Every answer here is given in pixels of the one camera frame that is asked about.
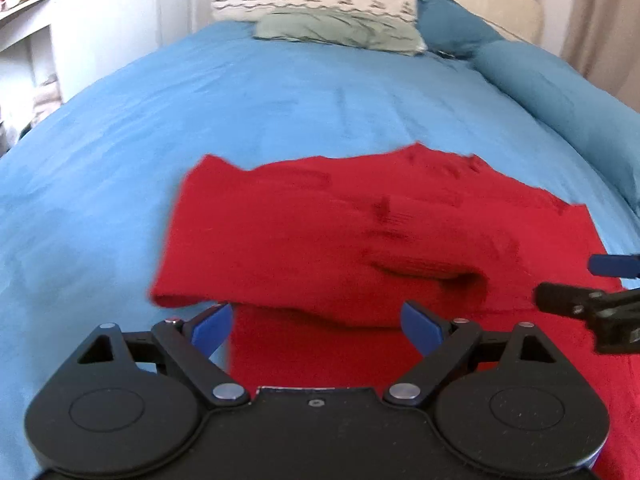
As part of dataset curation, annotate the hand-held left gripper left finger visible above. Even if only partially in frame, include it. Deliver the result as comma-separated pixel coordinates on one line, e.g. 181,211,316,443
75,302,251,409

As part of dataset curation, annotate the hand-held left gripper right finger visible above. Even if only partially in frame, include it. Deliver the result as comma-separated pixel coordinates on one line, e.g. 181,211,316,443
383,301,556,407

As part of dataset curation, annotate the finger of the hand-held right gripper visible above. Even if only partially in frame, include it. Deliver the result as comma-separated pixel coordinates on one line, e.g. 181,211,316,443
588,254,640,279
534,282,640,356

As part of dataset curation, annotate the red knit sweater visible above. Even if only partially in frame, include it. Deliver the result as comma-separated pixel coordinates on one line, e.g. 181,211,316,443
149,142,640,480

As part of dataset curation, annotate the long teal bolster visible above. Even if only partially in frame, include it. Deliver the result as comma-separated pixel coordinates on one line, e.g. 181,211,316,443
470,40,640,213

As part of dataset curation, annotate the blue bed cover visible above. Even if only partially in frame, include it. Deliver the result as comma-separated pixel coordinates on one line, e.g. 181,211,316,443
0,21,640,480

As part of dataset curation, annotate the beige curtain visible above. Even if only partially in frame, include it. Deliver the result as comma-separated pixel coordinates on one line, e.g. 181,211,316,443
559,0,640,106

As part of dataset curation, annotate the teal pillow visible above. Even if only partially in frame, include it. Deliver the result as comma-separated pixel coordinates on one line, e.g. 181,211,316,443
416,0,503,59

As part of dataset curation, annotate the grey-green pillow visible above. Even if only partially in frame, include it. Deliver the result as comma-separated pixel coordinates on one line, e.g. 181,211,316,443
252,10,427,57

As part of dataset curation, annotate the white shelf unit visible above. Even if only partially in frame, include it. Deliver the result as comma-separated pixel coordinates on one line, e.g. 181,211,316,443
0,0,96,156

